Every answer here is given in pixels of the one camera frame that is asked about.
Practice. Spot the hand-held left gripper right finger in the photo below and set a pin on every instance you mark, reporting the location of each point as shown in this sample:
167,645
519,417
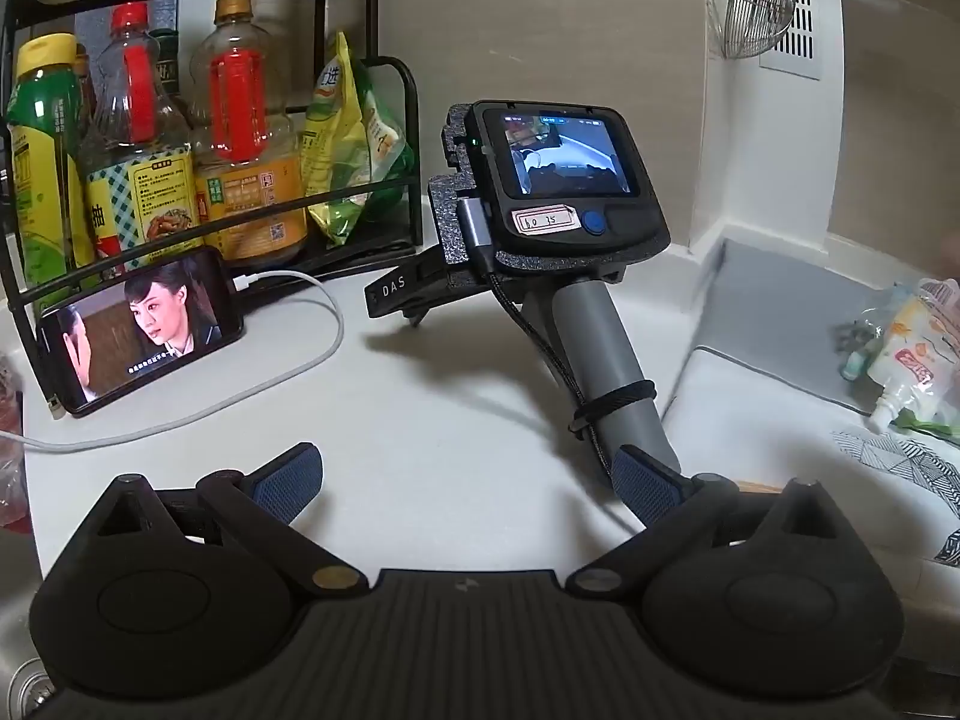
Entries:
645,484

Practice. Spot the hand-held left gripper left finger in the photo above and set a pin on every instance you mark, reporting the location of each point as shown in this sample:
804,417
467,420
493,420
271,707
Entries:
289,476

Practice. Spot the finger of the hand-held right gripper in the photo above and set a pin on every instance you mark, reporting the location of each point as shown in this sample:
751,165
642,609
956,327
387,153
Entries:
394,289

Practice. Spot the small teal-capped bottle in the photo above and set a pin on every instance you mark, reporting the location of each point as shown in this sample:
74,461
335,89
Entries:
853,369

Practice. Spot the white spout pouch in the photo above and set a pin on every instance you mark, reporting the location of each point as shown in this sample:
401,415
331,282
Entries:
911,360

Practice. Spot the white patterned mat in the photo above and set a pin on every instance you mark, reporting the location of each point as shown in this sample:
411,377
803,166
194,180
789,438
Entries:
750,420

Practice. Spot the green snack bag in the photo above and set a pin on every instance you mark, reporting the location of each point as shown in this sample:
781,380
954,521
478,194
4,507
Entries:
386,142

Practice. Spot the yellow-green snack bag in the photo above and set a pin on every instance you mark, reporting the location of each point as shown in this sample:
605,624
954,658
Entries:
334,135

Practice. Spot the clear bottle yellow label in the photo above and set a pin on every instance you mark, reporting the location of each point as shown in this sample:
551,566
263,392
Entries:
247,195

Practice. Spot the black smartphone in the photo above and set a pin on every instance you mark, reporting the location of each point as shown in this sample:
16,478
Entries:
142,330

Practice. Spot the grey counter mat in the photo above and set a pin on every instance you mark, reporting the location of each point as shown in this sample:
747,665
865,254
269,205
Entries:
765,300

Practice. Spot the clear bottle checkered label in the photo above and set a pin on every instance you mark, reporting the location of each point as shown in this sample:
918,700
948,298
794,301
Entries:
142,187

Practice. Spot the clear bag red contents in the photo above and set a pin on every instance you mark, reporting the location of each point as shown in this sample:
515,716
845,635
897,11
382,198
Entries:
11,465

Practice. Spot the dark bottle green cap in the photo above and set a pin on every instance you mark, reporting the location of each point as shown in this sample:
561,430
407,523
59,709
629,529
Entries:
163,52

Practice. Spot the steel sink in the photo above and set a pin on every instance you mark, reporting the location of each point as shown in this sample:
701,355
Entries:
26,690

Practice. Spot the green bottle yellow cap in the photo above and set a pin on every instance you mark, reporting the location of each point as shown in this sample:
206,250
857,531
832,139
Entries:
45,135

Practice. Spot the white wall vent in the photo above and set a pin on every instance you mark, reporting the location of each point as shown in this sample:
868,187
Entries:
806,15

